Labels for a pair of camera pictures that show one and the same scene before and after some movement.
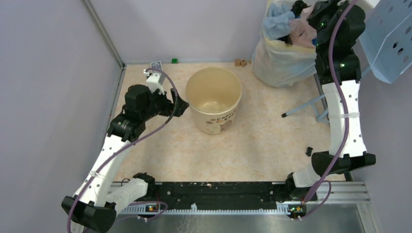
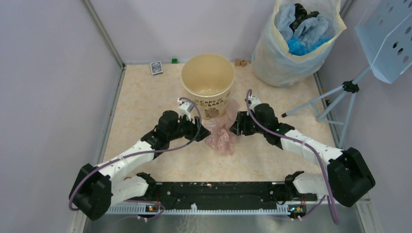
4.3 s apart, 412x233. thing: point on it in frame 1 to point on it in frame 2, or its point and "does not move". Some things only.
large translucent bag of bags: [277, 61] does not move
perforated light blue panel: [386, 39] does not move
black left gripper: [170, 108] to [202, 133]
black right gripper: [319, 8] to [241, 124]
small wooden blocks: [238, 62] does not move
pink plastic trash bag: [304, 32] to [222, 138]
